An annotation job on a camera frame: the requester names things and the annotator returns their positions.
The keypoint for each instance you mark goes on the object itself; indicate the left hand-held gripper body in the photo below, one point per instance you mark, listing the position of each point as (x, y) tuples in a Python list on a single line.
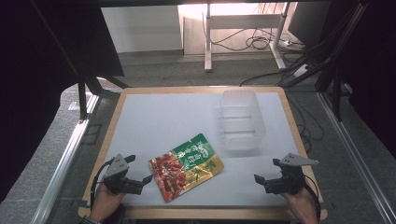
[(115, 182)]

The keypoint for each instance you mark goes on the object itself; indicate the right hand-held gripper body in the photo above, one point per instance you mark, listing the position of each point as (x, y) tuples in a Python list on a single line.
[(289, 182)]

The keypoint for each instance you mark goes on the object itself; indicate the red green yellow snack packet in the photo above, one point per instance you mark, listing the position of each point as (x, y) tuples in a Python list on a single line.
[(186, 166)]

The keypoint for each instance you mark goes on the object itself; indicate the clear plastic container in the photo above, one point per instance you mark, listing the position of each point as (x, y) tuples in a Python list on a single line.
[(242, 119)]

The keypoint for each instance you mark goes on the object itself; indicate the person's left hand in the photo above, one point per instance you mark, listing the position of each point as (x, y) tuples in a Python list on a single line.
[(106, 203)]

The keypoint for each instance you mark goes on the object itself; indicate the person's right hand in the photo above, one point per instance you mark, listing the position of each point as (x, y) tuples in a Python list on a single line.
[(301, 205)]

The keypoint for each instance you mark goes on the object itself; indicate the dark wristwatch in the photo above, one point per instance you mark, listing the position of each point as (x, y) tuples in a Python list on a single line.
[(89, 220)]

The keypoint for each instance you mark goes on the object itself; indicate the black metal stand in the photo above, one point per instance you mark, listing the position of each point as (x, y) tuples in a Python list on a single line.
[(336, 77), (82, 96)]

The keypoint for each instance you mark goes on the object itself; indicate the white power strip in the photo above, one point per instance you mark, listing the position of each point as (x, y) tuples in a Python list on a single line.
[(300, 71)]

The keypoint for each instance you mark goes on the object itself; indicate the dark curtain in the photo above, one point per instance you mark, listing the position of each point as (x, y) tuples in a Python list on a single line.
[(373, 77), (28, 77)]

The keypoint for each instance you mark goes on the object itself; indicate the white board panel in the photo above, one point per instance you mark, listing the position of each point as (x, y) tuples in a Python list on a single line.
[(141, 28)]

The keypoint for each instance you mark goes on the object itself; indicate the dark monitor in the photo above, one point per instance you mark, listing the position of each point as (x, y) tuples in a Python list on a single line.
[(306, 25)]

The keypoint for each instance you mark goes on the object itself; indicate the aluminium rail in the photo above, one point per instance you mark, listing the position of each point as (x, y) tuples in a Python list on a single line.
[(60, 172), (355, 155)]

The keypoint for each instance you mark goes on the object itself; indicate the white desk frame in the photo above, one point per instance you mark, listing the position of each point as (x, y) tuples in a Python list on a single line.
[(208, 46)]

